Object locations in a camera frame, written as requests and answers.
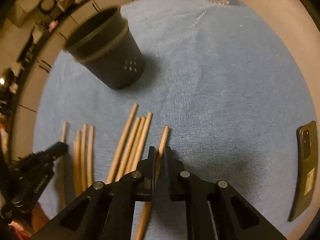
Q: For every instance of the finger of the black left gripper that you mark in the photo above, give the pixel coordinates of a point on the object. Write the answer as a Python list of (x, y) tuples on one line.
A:
[(53, 152)]

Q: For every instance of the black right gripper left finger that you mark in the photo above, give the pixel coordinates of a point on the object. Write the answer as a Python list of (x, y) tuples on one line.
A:
[(105, 211)]

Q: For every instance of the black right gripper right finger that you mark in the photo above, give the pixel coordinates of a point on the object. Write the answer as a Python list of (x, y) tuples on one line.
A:
[(214, 210)]

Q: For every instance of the dark smartphone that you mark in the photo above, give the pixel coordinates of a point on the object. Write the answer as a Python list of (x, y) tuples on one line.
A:
[(307, 142)]

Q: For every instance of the black perforated utensil holder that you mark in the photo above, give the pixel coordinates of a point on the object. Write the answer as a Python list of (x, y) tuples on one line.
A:
[(105, 46)]

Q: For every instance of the blue towel mat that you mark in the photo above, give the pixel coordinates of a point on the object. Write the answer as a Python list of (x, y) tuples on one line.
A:
[(219, 77)]

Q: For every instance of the grey rice cooker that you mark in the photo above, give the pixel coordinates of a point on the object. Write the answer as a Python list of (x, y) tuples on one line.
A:
[(46, 6)]

